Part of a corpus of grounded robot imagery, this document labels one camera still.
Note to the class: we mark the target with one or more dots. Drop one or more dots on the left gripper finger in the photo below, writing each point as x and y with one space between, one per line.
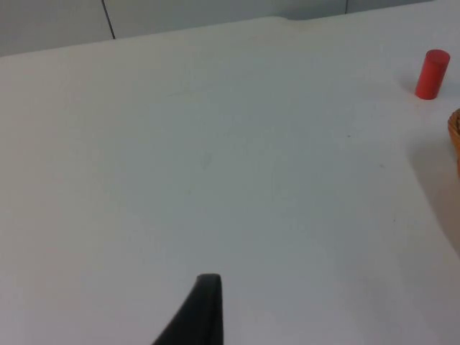
201 316

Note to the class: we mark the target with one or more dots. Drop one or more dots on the brown wicker basket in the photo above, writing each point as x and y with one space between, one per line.
455 133

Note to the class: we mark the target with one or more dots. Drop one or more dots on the red cylinder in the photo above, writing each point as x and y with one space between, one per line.
432 74

